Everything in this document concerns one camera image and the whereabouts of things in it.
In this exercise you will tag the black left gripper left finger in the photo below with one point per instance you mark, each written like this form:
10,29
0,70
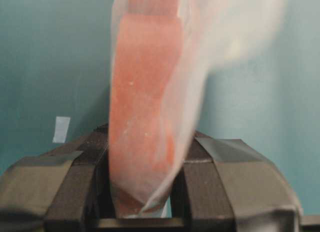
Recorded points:
59,190

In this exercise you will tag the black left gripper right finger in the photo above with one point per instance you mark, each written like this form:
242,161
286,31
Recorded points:
225,185

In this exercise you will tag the clear zip bag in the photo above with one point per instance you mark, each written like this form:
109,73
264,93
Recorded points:
215,33

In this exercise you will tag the orange tape roll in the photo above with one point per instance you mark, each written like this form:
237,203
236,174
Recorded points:
141,143

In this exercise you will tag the small white tape marker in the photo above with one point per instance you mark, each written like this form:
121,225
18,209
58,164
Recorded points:
61,129

